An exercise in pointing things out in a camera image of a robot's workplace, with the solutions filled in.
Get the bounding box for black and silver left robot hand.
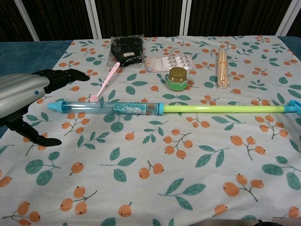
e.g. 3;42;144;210
0;69;91;146

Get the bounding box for blue green water squirter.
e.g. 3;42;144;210
48;99;301;117

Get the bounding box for pink toothbrush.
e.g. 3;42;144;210
89;62;121;103

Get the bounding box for black gloves in plastic bag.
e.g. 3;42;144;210
106;34;147;70

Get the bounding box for black room divider screen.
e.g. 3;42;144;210
0;0;301;42

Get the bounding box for fruit and leaf print tablecloth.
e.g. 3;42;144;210
0;35;301;226

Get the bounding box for blister pack of fake nails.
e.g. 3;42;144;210
143;54;197;73

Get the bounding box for green jar with gold lid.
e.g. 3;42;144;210
166;67;188;92

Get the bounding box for bundle of wooden sticks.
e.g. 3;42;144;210
216;48;230;90

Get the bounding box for dark grey robot torso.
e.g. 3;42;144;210
202;217;301;226

